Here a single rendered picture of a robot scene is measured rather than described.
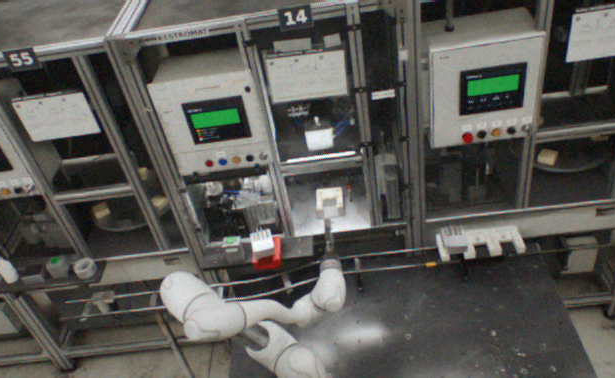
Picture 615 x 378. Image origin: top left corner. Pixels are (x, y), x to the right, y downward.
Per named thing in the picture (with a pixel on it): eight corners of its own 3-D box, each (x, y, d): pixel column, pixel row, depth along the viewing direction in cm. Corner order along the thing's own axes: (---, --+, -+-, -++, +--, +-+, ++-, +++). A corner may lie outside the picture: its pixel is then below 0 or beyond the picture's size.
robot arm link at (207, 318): (249, 308, 181) (224, 287, 189) (202, 322, 168) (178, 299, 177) (241, 343, 185) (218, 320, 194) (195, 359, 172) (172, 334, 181)
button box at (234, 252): (228, 263, 269) (221, 246, 261) (229, 252, 275) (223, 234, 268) (244, 261, 268) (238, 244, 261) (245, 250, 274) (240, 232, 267)
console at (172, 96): (179, 179, 249) (144, 88, 220) (189, 143, 271) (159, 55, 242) (273, 167, 245) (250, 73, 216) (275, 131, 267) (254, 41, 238)
